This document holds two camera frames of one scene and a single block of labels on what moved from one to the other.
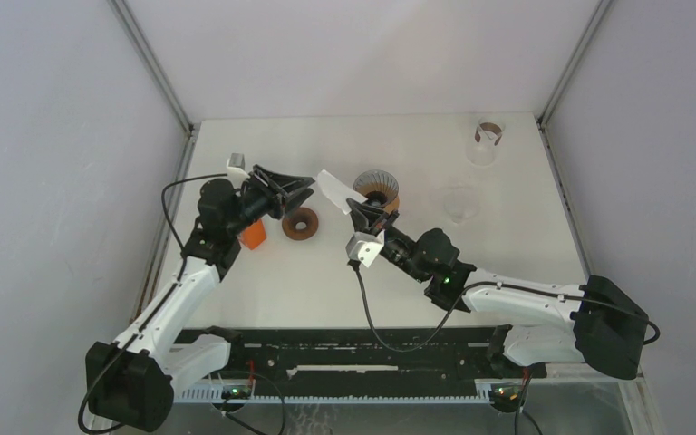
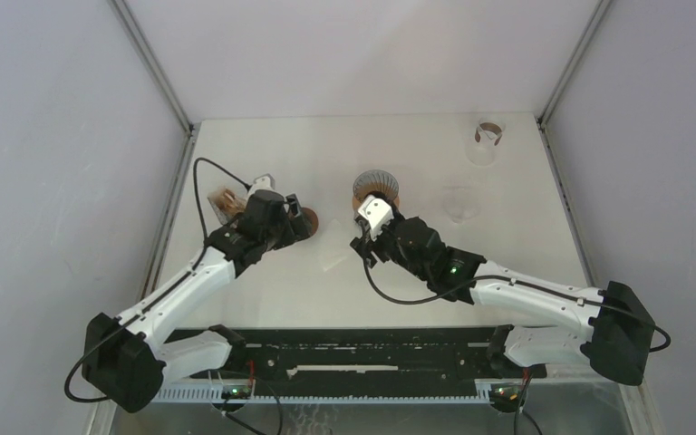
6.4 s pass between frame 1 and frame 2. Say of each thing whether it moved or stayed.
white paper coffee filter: moved
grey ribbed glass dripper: stayed
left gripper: moved
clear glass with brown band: stayed
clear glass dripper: stayed
